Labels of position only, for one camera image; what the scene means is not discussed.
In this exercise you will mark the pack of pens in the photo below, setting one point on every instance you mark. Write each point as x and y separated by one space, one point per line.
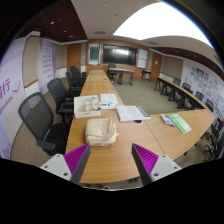
166 120

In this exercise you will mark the large lilac wall banner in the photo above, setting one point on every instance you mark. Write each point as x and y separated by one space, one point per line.
10 90

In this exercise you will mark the white compartment box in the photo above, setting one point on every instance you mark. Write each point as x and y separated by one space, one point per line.
86 112

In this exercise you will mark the group of colourful wall posters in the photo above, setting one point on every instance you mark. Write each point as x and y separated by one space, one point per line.
206 85

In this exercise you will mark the brown wooden door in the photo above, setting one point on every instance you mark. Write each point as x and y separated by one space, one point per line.
74 56
156 65

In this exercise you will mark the green framed wall board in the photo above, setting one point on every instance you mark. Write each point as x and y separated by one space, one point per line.
94 53

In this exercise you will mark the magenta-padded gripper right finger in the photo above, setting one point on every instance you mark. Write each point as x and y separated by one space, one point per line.
163 165

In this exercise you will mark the large black wall screen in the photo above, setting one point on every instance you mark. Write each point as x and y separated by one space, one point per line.
119 54

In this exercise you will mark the yellow white zigzag towel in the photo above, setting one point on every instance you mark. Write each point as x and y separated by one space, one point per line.
100 131

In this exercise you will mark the row of black office chairs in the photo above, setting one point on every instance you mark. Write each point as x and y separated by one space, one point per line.
75 75

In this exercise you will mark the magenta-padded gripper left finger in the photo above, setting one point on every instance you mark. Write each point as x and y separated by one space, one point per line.
58 165

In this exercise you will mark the purple white standing banner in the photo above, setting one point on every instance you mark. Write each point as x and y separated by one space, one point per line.
46 63

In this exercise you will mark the small dark side desk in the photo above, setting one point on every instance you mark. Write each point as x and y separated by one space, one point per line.
145 71

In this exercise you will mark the white printed paper sheet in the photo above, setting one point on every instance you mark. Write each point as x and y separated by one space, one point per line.
108 98

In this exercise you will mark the white whiteboard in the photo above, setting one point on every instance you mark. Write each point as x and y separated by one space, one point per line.
142 58

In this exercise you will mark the dark-legged wooden desk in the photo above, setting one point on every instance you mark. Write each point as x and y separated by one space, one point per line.
120 70

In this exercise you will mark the white closed book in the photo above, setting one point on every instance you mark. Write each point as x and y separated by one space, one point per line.
130 113

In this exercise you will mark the group of black side chairs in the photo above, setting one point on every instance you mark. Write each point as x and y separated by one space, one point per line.
213 133

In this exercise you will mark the long curved side table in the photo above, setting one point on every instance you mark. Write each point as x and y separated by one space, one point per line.
178 91

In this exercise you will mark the black mesh office chair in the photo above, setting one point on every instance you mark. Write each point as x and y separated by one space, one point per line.
56 90
35 115

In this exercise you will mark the bright ceiling light panel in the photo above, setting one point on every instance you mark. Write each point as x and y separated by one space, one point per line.
163 23

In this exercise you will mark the green booklet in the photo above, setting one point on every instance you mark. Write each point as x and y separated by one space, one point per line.
180 123

